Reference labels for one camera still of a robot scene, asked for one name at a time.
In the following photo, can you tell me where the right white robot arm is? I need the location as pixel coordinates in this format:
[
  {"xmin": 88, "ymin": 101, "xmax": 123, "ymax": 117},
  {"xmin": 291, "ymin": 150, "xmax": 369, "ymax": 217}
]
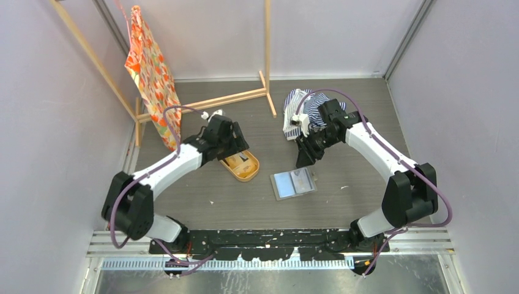
[{"xmin": 290, "ymin": 99, "xmax": 438, "ymax": 252}]

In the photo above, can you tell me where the gold credit card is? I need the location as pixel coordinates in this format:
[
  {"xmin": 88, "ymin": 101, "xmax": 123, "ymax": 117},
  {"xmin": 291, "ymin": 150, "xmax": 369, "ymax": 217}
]
[{"xmin": 225, "ymin": 153, "xmax": 256, "ymax": 178}]

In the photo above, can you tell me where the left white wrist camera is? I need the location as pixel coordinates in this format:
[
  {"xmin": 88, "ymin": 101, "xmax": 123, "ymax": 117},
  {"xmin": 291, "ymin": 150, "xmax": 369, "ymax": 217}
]
[{"xmin": 201, "ymin": 109, "xmax": 225, "ymax": 122}]

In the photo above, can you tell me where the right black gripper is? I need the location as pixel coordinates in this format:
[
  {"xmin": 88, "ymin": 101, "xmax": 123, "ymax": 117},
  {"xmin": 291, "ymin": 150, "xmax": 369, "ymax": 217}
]
[{"xmin": 296, "ymin": 127, "xmax": 341, "ymax": 168}]

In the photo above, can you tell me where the blue striped cloth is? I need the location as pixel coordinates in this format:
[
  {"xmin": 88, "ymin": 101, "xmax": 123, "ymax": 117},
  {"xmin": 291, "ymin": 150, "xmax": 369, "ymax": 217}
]
[{"xmin": 283, "ymin": 89, "xmax": 330, "ymax": 141}]

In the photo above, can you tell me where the grey card holder wallet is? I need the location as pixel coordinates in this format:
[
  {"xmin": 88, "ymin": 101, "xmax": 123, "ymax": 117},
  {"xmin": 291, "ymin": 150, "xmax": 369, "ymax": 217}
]
[{"xmin": 270, "ymin": 167, "xmax": 317, "ymax": 201}]

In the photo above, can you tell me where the orange oval tray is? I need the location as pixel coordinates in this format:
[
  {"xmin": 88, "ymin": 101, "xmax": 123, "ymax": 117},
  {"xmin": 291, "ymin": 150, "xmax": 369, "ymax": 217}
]
[{"xmin": 220, "ymin": 150, "xmax": 260, "ymax": 183}]

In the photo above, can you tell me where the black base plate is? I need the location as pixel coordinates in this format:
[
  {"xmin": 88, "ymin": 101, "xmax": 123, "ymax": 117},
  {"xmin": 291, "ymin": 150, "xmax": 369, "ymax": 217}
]
[{"xmin": 149, "ymin": 228, "xmax": 386, "ymax": 262}]

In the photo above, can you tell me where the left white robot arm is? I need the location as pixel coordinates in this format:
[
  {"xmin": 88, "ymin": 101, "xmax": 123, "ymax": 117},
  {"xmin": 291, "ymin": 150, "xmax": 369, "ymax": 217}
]
[{"xmin": 101, "ymin": 114, "xmax": 249, "ymax": 254}]

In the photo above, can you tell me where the orange floral cloth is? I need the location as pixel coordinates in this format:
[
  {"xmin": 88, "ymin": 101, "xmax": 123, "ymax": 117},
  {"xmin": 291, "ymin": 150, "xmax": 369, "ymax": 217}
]
[{"xmin": 125, "ymin": 6, "xmax": 182, "ymax": 151}]

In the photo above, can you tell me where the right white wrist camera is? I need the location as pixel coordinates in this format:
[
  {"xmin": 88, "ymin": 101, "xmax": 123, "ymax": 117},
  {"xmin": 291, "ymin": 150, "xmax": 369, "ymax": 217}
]
[{"xmin": 289, "ymin": 113, "xmax": 311, "ymax": 137}]

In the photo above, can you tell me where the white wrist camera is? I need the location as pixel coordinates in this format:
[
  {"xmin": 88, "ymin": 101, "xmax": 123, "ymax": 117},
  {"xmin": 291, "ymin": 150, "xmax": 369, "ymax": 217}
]
[
  {"xmin": 289, "ymin": 113, "xmax": 311, "ymax": 137},
  {"xmin": 201, "ymin": 109, "xmax": 225, "ymax": 122}
]

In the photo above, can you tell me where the wooden drying rack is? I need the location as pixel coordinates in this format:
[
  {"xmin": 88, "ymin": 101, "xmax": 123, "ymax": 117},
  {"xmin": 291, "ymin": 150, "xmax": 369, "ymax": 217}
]
[{"xmin": 50, "ymin": 1, "xmax": 277, "ymax": 147}]

